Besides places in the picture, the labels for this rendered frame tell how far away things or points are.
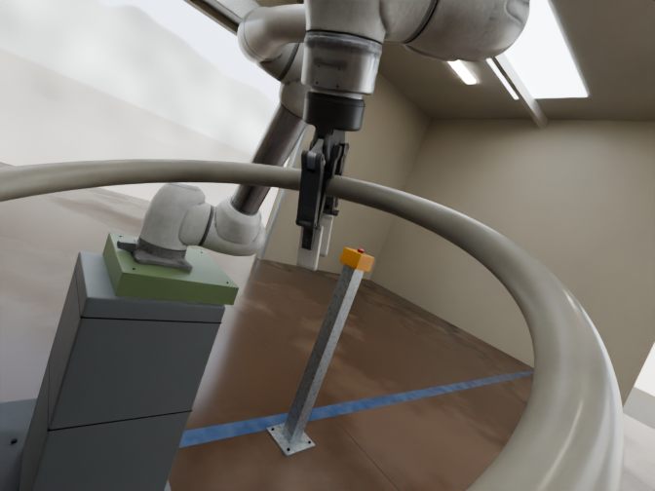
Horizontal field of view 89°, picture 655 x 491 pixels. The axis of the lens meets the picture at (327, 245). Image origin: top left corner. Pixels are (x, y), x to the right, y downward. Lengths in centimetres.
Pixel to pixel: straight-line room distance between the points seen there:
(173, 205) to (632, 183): 621
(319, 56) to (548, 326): 34
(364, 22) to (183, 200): 88
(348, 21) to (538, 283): 31
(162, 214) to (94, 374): 49
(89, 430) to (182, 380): 27
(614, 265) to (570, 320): 610
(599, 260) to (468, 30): 596
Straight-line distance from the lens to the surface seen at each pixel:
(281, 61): 94
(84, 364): 119
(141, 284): 111
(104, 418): 131
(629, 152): 675
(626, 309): 624
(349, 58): 41
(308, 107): 43
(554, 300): 23
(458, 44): 50
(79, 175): 45
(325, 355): 181
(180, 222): 117
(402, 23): 45
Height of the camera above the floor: 123
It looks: 6 degrees down
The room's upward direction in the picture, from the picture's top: 20 degrees clockwise
